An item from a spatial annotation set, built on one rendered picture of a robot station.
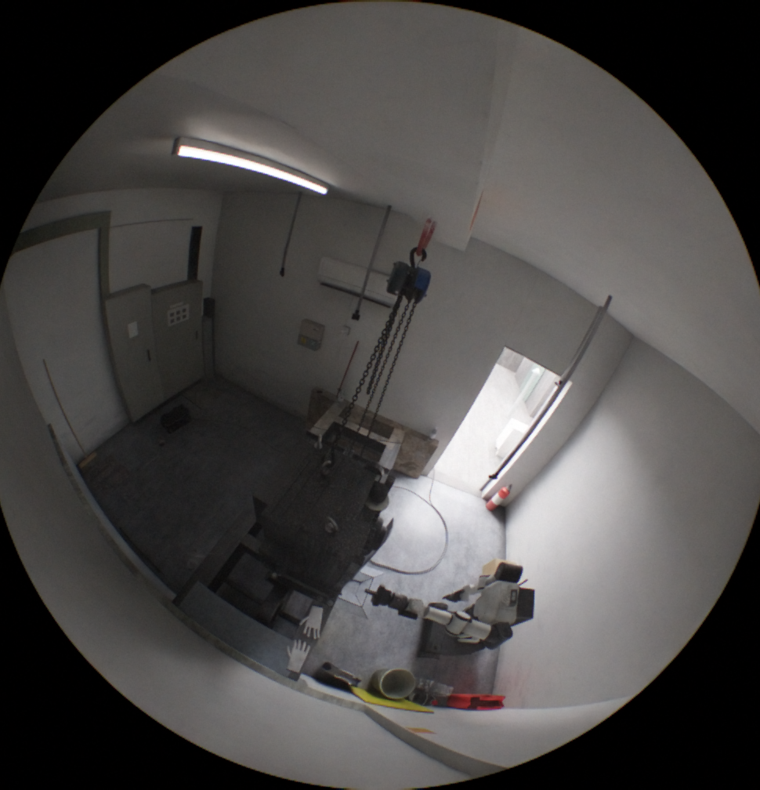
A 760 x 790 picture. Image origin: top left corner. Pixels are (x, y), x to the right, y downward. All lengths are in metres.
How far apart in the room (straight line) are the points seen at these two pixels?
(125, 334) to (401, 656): 4.21
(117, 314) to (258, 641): 3.12
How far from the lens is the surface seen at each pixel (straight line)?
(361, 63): 0.27
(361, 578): 2.71
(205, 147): 1.29
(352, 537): 1.06
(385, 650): 2.69
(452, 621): 1.49
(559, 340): 2.82
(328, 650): 2.58
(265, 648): 1.90
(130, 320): 3.36
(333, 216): 2.90
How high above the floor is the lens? 2.56
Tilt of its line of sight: 33 degrees down
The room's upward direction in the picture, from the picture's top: 20 degrees clockwise
